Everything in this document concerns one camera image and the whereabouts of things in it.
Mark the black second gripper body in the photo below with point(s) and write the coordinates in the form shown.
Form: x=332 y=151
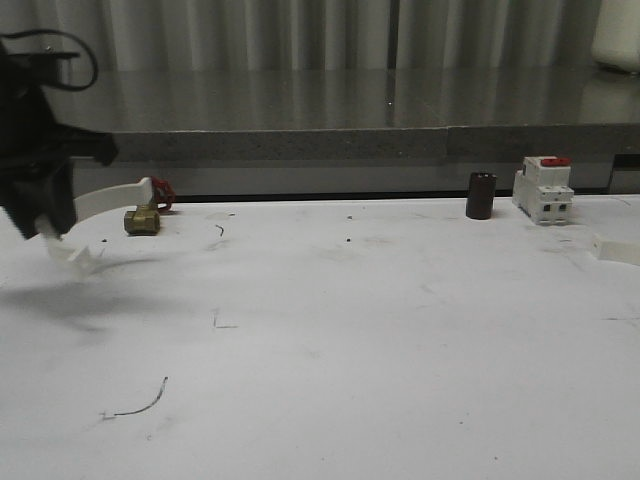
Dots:
x=31 y=134

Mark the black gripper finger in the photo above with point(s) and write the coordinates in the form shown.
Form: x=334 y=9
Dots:
x=45 y=191

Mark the white half pipe clamp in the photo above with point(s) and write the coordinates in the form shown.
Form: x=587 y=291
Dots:
x=78 y=260

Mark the brass valve red handwheel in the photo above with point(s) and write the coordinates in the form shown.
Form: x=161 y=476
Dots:
x=145 y=219

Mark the grey stone countertop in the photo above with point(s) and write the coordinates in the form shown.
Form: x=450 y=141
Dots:
x=358 y=133

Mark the dark brown cylinder coupling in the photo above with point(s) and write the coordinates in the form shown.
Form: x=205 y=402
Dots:
x=480 y=197

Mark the white container in background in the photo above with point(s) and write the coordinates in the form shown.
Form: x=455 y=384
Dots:
x=616 y=36

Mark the white circuit breaker red switch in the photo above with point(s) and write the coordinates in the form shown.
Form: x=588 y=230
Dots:
x=541 y=189

